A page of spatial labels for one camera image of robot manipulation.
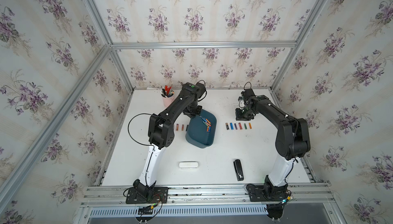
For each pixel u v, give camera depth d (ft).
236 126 3.23
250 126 3.23
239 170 2.57
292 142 1.62
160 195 2.40
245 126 3.23
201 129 3.13
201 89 2.57
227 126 3.23
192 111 2.67
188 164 2.61
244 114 2.64
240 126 3.22
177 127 3.23
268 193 2.17
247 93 2.52
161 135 1.88
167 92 3.42
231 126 3.23
